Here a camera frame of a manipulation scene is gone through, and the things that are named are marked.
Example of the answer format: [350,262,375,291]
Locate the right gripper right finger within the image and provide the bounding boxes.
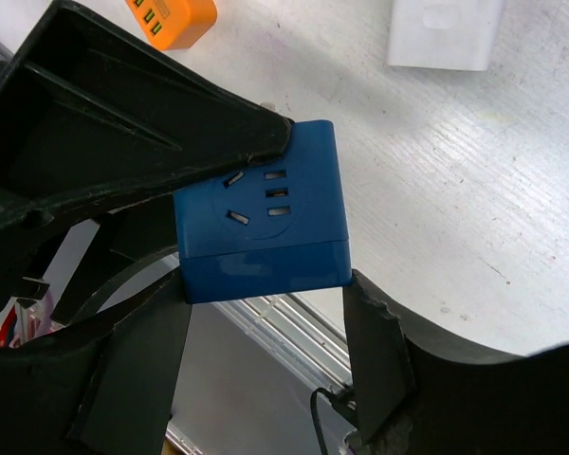
[342,271,569,454]

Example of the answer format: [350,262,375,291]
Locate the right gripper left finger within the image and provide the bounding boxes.
[0,1,292,236]

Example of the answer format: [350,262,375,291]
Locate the blue cube socket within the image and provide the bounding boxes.
[174,119,352,304]

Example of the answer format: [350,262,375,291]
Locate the orange power strip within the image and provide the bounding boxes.
[125,0,217,51]

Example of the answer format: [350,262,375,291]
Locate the white table board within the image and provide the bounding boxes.
[172,1,569,355]

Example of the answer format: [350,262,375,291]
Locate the white charger block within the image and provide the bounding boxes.
[387,0,505,71]

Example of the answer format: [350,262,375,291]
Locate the aluminium frame rail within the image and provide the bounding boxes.
[166,295,351,454]

